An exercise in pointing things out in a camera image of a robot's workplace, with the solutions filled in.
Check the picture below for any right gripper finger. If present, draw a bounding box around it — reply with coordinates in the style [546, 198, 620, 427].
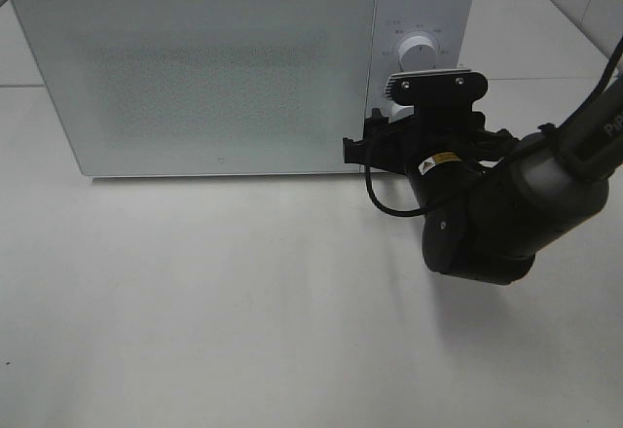
[342, 109, 413, 165]

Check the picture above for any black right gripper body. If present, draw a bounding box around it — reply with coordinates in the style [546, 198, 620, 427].
[384, 103, 516, 190]

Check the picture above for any white microwave door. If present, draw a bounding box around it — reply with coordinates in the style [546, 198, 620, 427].
[13, 0, 375, 177]

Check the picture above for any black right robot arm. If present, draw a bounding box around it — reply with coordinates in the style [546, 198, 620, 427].
[343, 49, 622, 285]

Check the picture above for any white microwave oven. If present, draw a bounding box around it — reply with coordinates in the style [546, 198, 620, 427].
[9, 0, 472, 178]

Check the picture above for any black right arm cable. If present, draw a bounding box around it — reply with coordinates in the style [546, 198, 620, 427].
[363, 162, 427, 217]

